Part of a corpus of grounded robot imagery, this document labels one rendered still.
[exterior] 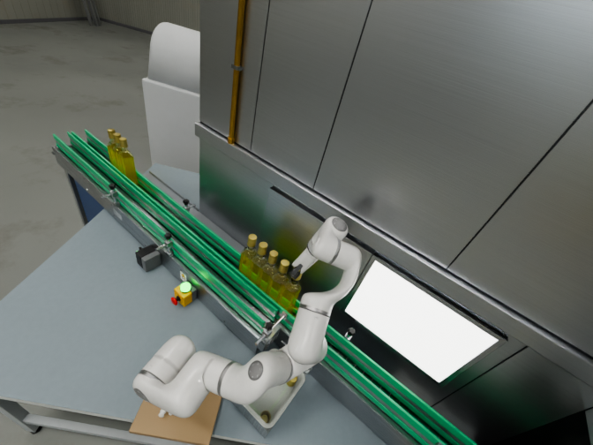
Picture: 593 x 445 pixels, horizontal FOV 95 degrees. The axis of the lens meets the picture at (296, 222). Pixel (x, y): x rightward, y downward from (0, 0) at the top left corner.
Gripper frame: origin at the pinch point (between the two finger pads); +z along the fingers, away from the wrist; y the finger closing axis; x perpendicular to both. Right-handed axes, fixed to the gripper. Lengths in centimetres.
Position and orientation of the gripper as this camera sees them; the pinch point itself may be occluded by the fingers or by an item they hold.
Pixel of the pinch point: (297, 270)
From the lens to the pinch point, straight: 100.8
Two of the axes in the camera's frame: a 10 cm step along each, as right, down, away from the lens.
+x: 6.9, 7.0, -1.9
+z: -4.2, 6.0, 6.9
